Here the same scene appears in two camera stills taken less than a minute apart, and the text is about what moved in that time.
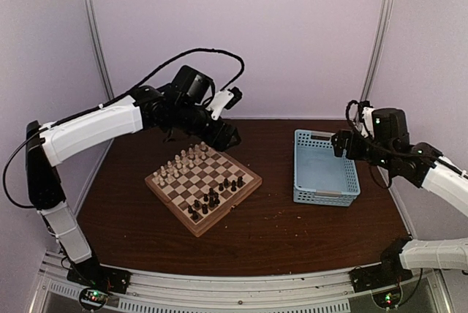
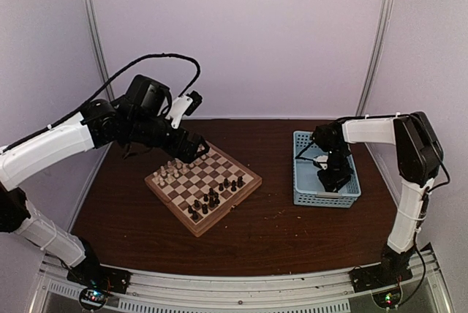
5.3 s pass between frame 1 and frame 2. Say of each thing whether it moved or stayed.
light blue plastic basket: stayed
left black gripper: moved
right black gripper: moved
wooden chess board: stayed
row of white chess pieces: stayed
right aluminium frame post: stayed
